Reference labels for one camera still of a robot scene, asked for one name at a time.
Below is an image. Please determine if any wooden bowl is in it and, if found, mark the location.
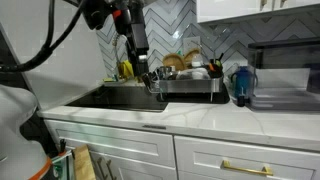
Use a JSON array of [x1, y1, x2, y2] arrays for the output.
[[162, 53, 186, 71], [184, 48, 201, 66]]

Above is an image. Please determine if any blue water bottle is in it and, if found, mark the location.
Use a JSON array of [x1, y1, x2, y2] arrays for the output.
[[230, 66, 258, 98]]

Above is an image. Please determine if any stainless steel dish rack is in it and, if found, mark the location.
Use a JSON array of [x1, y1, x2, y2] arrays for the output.
[[142, 67, 224, 95]]

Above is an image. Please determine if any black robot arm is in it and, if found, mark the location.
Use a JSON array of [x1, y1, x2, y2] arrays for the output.
[[82, 0, 149, 76]]

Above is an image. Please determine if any wooden bowl left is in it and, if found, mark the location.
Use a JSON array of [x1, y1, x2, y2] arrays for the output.
[[162, 53, 186, 71]]

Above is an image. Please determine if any yellow rubber glove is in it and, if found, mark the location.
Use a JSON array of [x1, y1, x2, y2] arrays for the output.
[[118, 60, 134, 79]]

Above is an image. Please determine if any wooden bowl right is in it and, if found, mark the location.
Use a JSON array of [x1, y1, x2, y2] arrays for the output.
[[184, 48, 201, 66]]

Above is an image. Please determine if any white wall outlet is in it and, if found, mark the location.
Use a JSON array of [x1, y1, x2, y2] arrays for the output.
[[183, 36, 201, 54]]

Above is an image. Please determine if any green sponge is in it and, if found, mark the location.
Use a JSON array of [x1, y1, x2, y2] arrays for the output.
[[103, 78, 116, 82]]

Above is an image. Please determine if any dark glass appliance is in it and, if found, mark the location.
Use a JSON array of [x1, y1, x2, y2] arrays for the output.
[[247, 38, 320, 112]]

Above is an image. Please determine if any white drawer gold handle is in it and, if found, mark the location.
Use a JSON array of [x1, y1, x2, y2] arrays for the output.
[[174, 136, 320, 180]]

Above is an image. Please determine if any black undermount sink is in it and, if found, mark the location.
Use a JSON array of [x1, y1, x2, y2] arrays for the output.
[[69, 86, 168, 112]]

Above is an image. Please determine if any white drawer under sink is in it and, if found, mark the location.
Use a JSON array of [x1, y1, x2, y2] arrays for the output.
[[45, 120, 175, 167]]

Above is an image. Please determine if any gold kitchen faucet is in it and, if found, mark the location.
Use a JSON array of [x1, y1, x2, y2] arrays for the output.
[[112, 33, 127, 80]]

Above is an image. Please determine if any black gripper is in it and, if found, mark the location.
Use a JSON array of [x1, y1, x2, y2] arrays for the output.
[[126, 0, 149, 76]]

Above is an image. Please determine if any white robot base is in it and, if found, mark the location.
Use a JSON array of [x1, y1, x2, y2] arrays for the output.
[[0, 85, 51, 180]]

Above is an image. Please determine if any wooden cutting board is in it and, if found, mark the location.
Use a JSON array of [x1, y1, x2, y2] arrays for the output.
[[73, 145, 96, 180]]

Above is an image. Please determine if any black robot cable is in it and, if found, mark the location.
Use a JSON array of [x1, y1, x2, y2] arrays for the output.
[[0, 0, 88, 74]]

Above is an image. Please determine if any white upper cabinet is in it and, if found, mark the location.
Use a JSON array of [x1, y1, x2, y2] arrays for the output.
[[196, 0, 320, 23]]

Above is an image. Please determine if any black drying mat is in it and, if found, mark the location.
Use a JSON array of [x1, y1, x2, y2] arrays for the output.
[[156, 85, 230, 104]]

